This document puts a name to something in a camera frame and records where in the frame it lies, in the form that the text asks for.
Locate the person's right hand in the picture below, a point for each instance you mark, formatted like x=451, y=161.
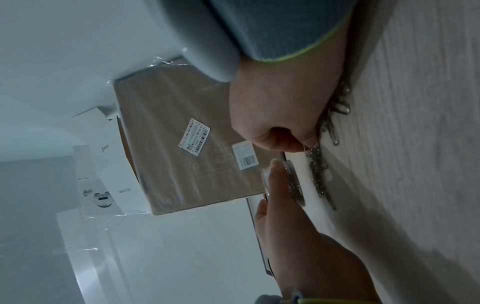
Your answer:
x=277, y=98

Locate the person's left hand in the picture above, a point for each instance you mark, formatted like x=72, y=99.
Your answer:
x=307, y=252

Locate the clear plastic paper clip box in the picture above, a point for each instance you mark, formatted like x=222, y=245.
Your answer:
x=292, y=184

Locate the person's left forearm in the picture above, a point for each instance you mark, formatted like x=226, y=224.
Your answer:
x=322, y=300

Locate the pile of metal paper clips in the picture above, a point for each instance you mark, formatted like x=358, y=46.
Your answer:
x=320, y=175

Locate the brown plastic-wrapped cardboard box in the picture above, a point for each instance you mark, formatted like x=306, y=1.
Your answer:
x=176, y=124

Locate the large white flat box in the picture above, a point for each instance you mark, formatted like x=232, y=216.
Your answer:
x=161, y=255

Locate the white printed product box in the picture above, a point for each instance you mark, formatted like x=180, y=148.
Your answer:
x=101, y=166

